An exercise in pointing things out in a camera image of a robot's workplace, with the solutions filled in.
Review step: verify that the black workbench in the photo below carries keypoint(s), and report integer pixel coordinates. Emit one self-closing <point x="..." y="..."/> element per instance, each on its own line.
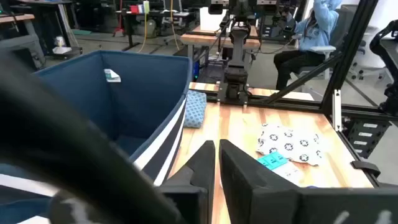
<point x="155" y="14"/>

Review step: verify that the person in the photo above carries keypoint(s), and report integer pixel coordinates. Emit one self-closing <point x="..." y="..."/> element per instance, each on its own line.
<point x="317" y="31"/>

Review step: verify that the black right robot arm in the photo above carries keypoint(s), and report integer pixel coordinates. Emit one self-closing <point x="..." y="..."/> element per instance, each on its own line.
<point x="237" y="46"/>

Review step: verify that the wooden top desk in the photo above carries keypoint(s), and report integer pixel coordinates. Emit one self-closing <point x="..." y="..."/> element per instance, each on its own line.
<point x="15" y="18"/>

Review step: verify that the wooden top work table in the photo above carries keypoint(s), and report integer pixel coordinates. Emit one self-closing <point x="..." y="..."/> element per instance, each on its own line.
<point x="202" y="39"/>

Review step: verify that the blue white pill organizer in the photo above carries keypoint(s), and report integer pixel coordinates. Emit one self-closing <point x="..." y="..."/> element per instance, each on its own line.
<point x="272" y="160"/>

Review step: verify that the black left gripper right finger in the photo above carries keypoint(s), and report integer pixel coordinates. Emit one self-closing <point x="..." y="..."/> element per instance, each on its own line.
<point x="245" y="186"/>

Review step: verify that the teal patterned folded cloth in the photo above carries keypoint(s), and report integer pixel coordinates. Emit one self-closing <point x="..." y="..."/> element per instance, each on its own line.
<point x="195" y="109"/>

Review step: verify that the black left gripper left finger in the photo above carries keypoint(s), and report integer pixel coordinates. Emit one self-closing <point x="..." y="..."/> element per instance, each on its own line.
<point x="196" y="174"/>

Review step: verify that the white box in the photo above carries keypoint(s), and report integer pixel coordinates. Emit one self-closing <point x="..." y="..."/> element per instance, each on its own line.
<point x="211" y="20"/>

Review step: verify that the navy white striped fabric basket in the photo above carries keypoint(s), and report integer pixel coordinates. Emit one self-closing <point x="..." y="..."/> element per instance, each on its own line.
<point x="149" y="93"/>

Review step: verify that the black perforated panel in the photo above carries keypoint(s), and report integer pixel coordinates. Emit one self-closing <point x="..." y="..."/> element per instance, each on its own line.
<point x="367" y="137"/>

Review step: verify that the black aluminium table frame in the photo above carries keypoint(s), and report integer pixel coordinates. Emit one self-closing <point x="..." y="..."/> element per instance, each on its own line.
<point x="351" y="46"/>

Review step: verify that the grey white office chair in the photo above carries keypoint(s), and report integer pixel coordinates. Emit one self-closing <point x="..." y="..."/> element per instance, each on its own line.
<point x="323" y="49"/>

